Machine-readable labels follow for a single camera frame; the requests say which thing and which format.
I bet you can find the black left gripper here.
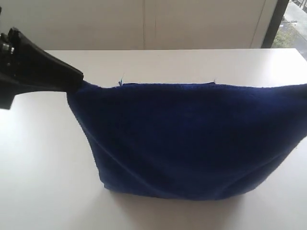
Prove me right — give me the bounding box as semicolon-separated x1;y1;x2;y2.
0;27;83;110

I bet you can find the blue towel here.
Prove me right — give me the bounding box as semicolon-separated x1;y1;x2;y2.
67;82;307;200

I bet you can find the dark window frame post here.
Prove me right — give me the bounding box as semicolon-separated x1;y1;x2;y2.
261;0;289;48

